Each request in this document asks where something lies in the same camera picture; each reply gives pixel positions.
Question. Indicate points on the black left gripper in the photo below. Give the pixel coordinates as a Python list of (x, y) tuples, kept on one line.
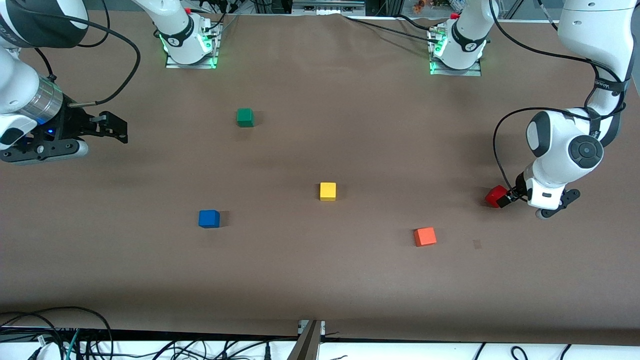
[(518, 190)]

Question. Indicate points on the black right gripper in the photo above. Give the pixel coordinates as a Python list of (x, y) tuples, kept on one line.
[(73, 126)]

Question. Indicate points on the red wooden block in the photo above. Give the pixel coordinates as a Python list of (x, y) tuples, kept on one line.
[(496, 195)]

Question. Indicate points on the blue wooden block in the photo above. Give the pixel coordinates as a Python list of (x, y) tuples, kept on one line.
[(209, 219)]

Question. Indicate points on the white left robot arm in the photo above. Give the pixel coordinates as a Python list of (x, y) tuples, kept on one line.
[(595, 30)]

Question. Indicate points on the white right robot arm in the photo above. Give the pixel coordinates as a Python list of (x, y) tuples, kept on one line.
[(15, 95)]

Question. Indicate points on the orange wooden block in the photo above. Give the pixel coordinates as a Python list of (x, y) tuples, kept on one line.
[(425, 237)]

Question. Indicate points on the green wooden block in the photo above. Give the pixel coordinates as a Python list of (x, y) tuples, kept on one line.
[(245, 117)]

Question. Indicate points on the yellow wooden block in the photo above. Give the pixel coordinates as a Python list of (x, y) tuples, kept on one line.
[(328, 191)]

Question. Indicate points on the table cover sheet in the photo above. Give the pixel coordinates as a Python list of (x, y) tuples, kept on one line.
[(320, 280)]

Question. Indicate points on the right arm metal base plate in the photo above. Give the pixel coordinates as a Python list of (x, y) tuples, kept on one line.
[(200, 65)]

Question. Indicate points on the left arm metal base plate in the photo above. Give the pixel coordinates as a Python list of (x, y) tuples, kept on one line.
[(470, 72)]

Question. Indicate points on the silver metal bracket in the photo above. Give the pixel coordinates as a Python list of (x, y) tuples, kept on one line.
[(302, 327)]

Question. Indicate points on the aluminium frame bar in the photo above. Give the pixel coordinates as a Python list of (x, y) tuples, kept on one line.
[(325, 6)]

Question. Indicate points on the aluminium profile post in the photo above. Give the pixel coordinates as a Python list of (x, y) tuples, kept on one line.
[(306, 345)]

